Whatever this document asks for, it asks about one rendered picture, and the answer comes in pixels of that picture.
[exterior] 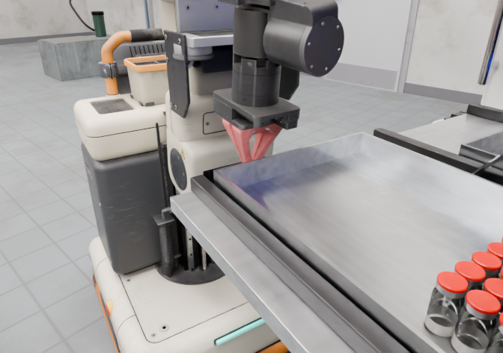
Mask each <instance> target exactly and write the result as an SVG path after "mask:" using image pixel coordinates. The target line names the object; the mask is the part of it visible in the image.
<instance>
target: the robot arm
mask: <svg viewBox="0 0 503 353"><path fill-rule="evenodd" d="M217 1H219V2H223V3H227V4H234V5H236V6H235V7H234V40H233V71H232V88H227V89H221V90H215V91H213V111H214V112H215V113H217V114H218V115H219V116H221V117H223V119H222V123H223V124H224V126H225V128H226V130H227V132H228V134H229V136H230V138H231V140H232V142H233V143H234V146H235V147H236V149H237V152H238V154H239V156H240V158H241V160H242V162H248V161H251V160H254V159H259V158H263V157H264V155H265V153H266V151H267V150H268V148H269V146H270V145H271V144H272V142H273V141H274V140H275V139H276V137H277V136H278V134H279V133H280V131H281V130H282V129H286V130H288V129H294V128H296V127H297V124H298V119H299V113H300V107H299V106H297V105H294V104H293V103H291V102H288V101H287V100H285V99H282V98H281V97H279V88H280V78H281V65H282V66H285V67H289V68H291V69H294V70H298V71H300V72H303V73H307V74H309V75H312V76H316V77H321V76H324V75H326V74H327V73H329V72H330V71H331V70H332V69H333V68H334V67H335V65H336V64H337V62H338V60H339V58H340V56H341V53H342V50H343V47H344V29H343V26H342V24H341V22H340V20H339V19H338V4H337V2H336V0H217ZM254 134H256V135H255V140H254V148H253V151H252V155H251V152H250V145H249V139H250V138H251V136H252V135H254Z"/></svg>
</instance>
